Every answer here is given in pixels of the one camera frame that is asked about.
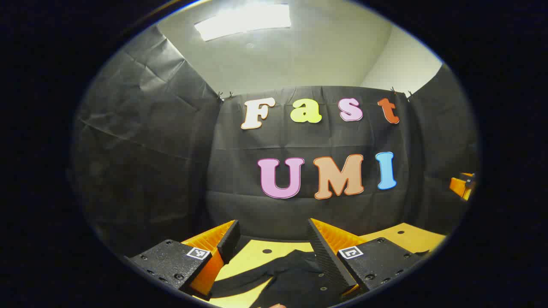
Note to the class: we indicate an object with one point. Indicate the ceiling light panel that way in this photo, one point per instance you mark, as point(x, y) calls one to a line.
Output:
point(244, 21)

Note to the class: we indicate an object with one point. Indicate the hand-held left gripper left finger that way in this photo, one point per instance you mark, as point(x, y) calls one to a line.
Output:
point(230, 241)

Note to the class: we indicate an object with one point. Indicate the black buttoned shirt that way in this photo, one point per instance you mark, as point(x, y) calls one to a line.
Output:
point(295, 282)

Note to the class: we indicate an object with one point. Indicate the black backdrop cloth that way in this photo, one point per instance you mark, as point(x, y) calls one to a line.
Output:
point(171, 149)

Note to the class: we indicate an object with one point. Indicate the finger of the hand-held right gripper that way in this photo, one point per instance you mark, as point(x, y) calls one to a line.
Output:
point(459, 187)

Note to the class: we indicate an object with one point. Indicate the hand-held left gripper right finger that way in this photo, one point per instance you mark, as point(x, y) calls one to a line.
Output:
point(327, 256)

